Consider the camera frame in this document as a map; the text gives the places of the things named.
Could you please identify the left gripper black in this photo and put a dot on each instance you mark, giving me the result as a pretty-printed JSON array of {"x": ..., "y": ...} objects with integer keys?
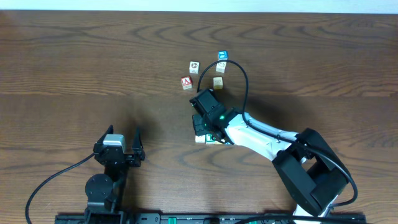
[{"x": 129, "y": 157}]

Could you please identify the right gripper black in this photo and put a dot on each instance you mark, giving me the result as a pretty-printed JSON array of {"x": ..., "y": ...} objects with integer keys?
[{"x": 199, "y": 129}]

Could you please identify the plain front wooden block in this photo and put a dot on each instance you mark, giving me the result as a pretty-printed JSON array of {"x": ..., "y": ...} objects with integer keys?
[{"x": 200, "y": 139}]

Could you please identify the green number 7 block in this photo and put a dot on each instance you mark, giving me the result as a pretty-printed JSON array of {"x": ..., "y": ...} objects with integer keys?
[{"x": 210, "y": 139}]

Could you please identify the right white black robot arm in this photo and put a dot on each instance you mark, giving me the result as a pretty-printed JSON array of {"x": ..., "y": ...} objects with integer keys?
[{"x": 311, "y": 172}]

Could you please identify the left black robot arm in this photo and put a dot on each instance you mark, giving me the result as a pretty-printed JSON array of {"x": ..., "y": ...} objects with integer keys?
[{"x": 105, "y": 191}]

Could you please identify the red letter A block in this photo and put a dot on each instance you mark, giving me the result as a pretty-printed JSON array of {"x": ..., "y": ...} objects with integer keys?
[{"x": 186, "y": 82}]

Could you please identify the yellow sided picture block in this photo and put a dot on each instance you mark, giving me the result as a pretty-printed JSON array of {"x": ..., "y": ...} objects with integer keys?
[{"x": 217, "y": 83}]

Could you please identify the soccer ball picture block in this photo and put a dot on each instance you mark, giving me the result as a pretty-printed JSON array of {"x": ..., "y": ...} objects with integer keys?
[{"x": 194, "y": 67}]

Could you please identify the plain block beside blue block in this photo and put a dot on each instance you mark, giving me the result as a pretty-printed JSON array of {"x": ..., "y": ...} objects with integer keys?
[{"x": 220, "y": 66}]

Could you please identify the blue top wooden block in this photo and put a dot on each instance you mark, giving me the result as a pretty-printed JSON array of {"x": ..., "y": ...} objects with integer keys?
[{"x": 222, "y": 55}]

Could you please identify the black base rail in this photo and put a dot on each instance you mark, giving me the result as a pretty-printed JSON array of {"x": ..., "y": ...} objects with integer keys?
[{"x": 156, "y": 218}]

